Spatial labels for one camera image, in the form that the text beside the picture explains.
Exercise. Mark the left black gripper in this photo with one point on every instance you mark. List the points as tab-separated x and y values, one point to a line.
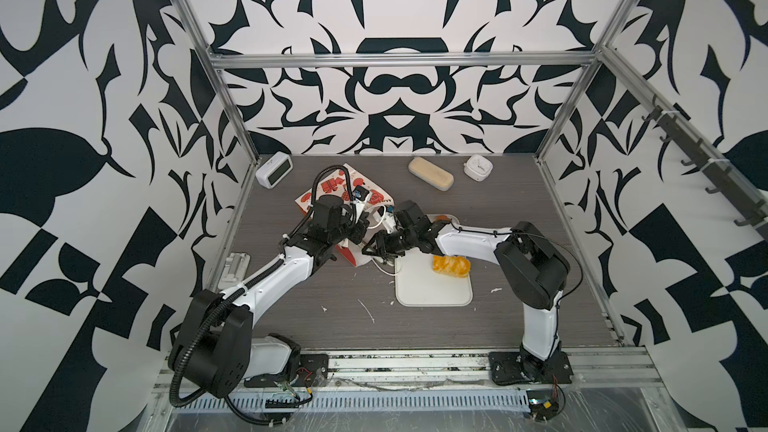
358	226

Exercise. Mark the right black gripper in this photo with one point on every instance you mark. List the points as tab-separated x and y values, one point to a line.
383	245

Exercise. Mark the white red paper bag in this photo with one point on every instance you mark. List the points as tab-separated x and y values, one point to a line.
341	183

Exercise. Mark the yellow fake pastry bread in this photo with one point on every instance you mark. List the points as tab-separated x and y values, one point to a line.
452	266

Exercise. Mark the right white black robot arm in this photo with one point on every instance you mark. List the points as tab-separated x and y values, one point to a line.
533	267

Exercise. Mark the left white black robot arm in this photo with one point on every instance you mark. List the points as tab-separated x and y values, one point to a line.
213	350

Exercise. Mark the white rectangular tray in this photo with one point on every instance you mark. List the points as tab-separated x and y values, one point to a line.
418	285

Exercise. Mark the beige oblong sponge block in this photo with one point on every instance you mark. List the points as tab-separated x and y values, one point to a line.
431	173

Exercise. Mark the white digital alarm clock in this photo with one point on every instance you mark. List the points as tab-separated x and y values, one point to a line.
274	170

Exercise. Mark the small white lidded container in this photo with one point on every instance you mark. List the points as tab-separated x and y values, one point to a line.
478	168

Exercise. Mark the small electronics board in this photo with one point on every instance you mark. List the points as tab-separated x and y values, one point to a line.
545	405

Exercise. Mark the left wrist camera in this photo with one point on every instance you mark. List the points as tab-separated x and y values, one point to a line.
360	194

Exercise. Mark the silver metal bracket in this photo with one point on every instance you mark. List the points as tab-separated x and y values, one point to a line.
234	270

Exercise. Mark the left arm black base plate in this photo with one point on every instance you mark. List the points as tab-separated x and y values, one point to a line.
306	369

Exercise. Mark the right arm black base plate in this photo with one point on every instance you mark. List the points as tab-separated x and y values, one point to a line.
513	368

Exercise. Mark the white slotted cable duct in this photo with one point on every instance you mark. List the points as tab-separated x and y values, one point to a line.
326	401

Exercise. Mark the black wall hook rail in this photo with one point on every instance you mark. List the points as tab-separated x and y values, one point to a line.
701	156

